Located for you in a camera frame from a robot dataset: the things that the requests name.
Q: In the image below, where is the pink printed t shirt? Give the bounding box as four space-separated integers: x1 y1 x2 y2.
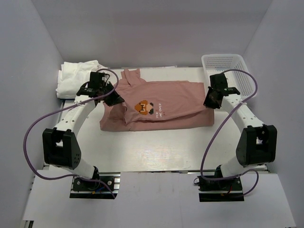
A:
100 69 214 132

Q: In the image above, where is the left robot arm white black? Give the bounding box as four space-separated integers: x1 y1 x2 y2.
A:
42 68 124 190

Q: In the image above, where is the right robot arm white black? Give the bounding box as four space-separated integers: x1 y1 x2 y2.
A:
204 72 277 190

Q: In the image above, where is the white plastic mesh basket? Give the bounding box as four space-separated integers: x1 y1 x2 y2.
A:
201 54 255 99

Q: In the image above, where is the white folded t shirt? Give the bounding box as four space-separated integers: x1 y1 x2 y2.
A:
56 60 106 99

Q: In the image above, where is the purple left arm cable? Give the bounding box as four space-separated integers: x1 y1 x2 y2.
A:
23 68 119 200

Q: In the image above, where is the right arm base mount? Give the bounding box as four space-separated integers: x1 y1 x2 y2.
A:
193 176 244 202

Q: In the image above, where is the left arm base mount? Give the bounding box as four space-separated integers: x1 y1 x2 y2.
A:
69 173 120 200

